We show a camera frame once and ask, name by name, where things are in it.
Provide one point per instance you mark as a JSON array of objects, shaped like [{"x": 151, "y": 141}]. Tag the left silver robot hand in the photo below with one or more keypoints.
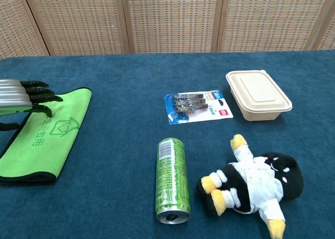
[{"x": 15, "y": 96}]

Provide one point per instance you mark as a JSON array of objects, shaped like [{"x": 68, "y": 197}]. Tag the grey and green cloth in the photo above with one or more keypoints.
[{"x": 49, "y": 134}]

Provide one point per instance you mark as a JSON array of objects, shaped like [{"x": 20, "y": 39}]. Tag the blue table cloth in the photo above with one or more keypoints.
[{"x": 131, "y": 210}]

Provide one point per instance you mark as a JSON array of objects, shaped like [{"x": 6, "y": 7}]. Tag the woven folding screen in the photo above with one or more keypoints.
[{"x": 170, "y": 19}]

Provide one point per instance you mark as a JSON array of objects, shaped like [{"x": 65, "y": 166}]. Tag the green drink can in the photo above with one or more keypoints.
[{"x": 172, "y": 176}]

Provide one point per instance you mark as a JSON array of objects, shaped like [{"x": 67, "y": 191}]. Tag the blister pack of clips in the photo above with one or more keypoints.
[{"x": 195, "y": 107}]

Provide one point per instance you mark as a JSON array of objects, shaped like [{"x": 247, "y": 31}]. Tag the beige lidded food container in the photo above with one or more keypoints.
[{"x": 257, "y": 93}]

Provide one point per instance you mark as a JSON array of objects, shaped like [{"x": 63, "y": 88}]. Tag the penguin plush toy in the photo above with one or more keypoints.
[{"x": 251, "y": 184}]

